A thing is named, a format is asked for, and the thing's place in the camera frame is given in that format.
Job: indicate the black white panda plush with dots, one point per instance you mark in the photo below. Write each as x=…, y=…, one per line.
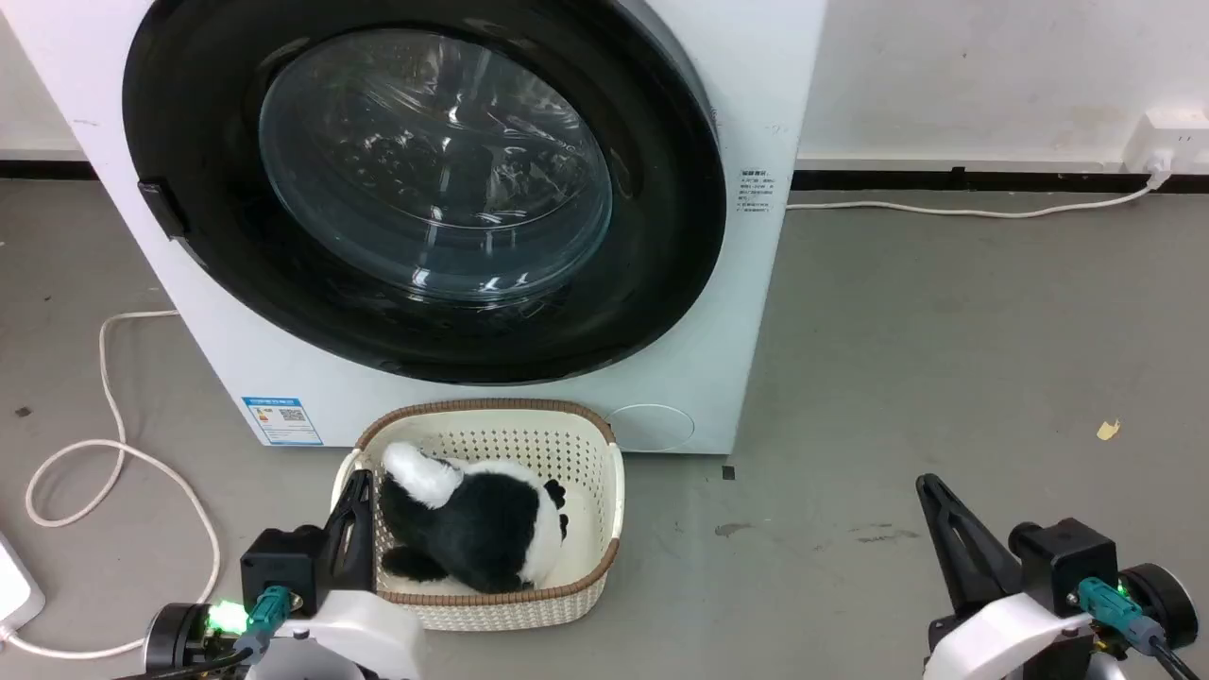
x=472, y=529

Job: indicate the blue energy label sticker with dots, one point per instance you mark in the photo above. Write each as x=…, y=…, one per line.
x=282, y=421

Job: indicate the small printed warning sticker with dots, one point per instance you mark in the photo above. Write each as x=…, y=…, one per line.
x=757, y=192

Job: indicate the cream perforated laundry basket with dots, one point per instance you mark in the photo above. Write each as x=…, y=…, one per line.
x=586, y=472

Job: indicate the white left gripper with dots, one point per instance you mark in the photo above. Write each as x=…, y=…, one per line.
x=359, y=633

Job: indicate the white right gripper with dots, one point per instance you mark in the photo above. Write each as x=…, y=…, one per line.
x=1015, y=642

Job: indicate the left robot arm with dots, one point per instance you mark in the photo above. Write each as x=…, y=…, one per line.
x=175, y=640

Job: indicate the yellow paper scrap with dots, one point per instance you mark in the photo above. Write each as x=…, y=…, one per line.
x=1108, y=430

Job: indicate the white front-load washing machine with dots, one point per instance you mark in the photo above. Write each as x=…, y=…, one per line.
x=765, y=85

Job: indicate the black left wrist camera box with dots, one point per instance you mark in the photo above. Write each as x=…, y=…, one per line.
x=281, y=567

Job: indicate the black round glass washer door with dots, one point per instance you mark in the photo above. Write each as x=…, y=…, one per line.
x=203, y=104

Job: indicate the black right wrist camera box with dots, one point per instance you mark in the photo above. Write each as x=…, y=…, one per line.
x=1067, y=557

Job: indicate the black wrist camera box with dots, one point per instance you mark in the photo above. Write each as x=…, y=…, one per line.
x=281, y=567
x=1067, y=557

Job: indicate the white plug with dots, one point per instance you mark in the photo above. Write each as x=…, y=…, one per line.
x=1158, y=173

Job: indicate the white wall socket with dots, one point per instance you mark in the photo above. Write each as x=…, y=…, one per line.
x=1176, y=137

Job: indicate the round white filter cover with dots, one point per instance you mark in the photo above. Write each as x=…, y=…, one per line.
x=651, y=428

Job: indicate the white power strip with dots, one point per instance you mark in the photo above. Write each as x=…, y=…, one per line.
x=14, y=581

